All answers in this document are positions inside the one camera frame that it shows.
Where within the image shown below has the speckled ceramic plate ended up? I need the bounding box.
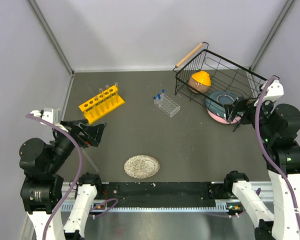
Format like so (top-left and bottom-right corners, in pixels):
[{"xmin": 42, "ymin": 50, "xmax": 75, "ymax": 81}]
[{"xmin": 123, "ymin": 155, "xmax": 160, "ymax": 179}]

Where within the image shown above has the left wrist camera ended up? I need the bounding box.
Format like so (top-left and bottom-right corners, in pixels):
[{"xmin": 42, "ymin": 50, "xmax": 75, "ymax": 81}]
[{"xmin": 30, "ymin": 107, "xmax": 61, "ymax": 125}]

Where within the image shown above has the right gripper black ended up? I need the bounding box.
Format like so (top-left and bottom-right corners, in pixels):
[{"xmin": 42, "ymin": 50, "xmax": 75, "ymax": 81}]
[{"xmin": 223, "ymin": 93, "xmax": 275, "ymax": 140}]

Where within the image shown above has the yellow test tube rack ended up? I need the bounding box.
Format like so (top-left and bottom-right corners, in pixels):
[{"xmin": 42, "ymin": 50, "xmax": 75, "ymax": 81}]
[{"xmin": 78, "ymin": 84, "xmax": 125, "ymax": 125}]

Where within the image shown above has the pink bowl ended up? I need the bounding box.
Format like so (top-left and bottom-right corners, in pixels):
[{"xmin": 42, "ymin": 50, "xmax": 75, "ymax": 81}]
[{"xmin": 207, "ymin": 110, "xmax": 241, "ymax": 125}]

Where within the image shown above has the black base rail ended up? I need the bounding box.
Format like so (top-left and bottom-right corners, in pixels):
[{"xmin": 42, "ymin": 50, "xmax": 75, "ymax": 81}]
[{"xmin": 96, "ymin": 182, "xmax": 228, "ymax": 208}]

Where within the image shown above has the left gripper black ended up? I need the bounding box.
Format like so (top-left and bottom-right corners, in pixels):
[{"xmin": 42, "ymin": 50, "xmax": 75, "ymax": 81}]
[{"xmin": 46, "ymin": 117, "xmax": 106, "ymax": 172}]

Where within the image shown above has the black wire basket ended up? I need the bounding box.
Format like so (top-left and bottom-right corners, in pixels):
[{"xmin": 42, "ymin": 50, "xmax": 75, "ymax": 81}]
[{"xmin": 173, "ymin": 41, "xmax": 267, "ymax": 111}]

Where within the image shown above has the clear acrylic tube rack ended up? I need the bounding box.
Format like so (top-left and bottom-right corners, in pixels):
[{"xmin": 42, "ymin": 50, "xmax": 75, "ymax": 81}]
[{"xmin": 153, "ymin": 93, "xmax": 181, "ymax": 118}]

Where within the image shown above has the brown and yellow bowl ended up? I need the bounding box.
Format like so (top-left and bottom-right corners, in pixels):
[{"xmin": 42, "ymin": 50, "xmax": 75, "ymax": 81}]
[{"xmin": 188, "ymin": 70, "xmax": 212, "ymax": 94}]

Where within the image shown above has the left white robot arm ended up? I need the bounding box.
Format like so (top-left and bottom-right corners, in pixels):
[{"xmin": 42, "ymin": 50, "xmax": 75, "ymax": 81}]
[{"xmin": 19, "ymin": 119, "xmax": 107, "ymax": 240}]

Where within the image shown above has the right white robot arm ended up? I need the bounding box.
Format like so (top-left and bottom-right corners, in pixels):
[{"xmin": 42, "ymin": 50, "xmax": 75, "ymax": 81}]
[{"xmin": 223, "ymin": 99, "xmax": 300, "ymax": 240}]

